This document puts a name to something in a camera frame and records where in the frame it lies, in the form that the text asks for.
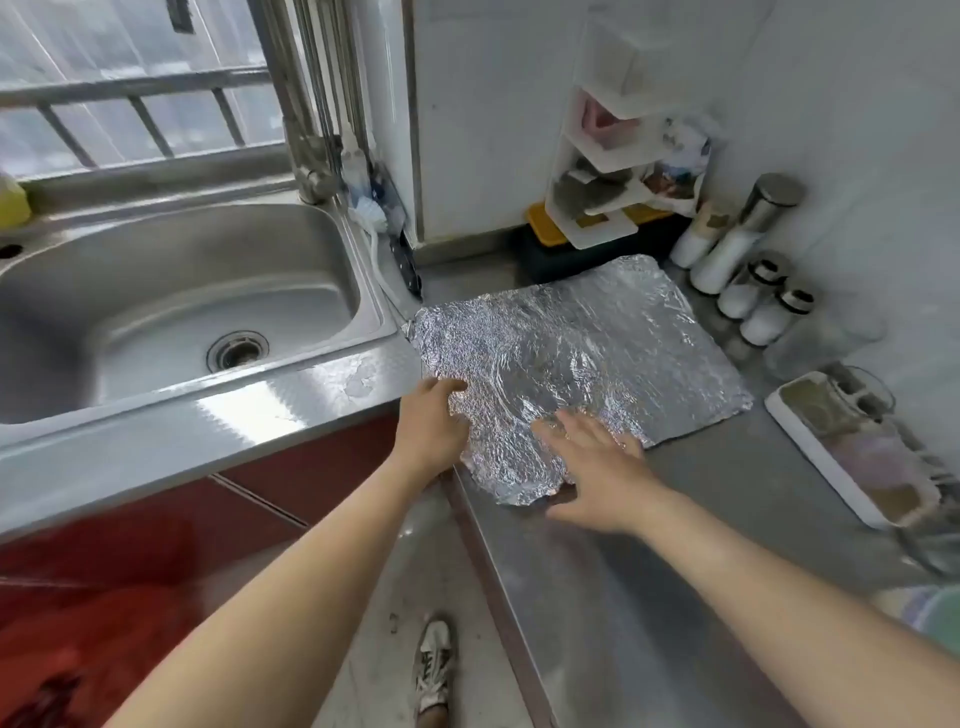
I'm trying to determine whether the person's right hand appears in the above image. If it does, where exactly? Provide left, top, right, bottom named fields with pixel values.
left=532, top=409, right=669, bottom=537

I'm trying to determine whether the person's left hand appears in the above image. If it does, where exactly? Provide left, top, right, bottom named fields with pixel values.
left=387, top=375, right=474, bottom=485

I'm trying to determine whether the stack of aluminium foil sheets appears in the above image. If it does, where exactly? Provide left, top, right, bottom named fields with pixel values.
left=405, top=253, right=756, bottom=509

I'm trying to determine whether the green bowl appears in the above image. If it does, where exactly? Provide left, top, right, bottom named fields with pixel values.
left=870, top=582, right=960, bottom=662

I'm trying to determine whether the person's left forearm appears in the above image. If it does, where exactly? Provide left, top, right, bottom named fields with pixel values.
left=105, top=450, right=459, bottom=728

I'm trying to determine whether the person's right forearm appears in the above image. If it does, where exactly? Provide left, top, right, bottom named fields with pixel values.
left=615, top=480, right=960, bottom=728

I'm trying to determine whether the person's left white shoe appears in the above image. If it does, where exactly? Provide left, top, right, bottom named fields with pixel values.
left=412, top=612, right=456, bottom=723

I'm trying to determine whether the red kitchen cabinet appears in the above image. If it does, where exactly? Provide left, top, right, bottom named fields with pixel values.
left=0, top=408, right=452, bottom=662

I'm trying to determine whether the white rectangular tray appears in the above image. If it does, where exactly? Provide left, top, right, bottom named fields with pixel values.
left=765, top=367, right=944, bottom=530

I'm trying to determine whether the white shaker with black lid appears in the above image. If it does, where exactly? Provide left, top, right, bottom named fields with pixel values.
left=739, top=285, right=816, bottom=350
left=717, top=255, right=789, bottom=321

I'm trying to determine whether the white dish brush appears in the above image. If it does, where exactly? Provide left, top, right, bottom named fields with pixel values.
left=342, top=138, right=395, bottom=234

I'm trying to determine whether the small white tan-capped bottle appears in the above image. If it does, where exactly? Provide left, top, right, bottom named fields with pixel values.
left=670, top=198, right=737, bottom=272

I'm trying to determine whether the tall white steel-capped bottle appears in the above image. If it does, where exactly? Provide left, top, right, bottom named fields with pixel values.
left=690, top=172, right=807, bottom=297

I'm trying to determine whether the pink translucent cup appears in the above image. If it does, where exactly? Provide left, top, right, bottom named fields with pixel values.
left=832, top=427, right=935, bottom=506

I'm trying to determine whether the stainless steel sink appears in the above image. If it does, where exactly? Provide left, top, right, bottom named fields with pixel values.
left=0, top=180, right=429, bottom=542

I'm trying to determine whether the white corner shelf rack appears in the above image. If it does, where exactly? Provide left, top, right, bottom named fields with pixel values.
left=543, top=15, right=714, bottom=251

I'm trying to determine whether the colourful snack packet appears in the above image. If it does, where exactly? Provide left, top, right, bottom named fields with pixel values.
left=652, top=120, right=714, bottom=204

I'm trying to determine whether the steel faucet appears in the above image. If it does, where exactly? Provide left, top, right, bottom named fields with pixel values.
left=247, top=0, right=344, bottom=206

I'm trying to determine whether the red plastic bag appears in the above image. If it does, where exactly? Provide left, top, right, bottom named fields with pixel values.
left=0, top=577, right=197, bottom=728

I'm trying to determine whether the metal window railing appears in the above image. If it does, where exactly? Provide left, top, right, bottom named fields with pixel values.
left=0, top=67, right=287, bottom=182

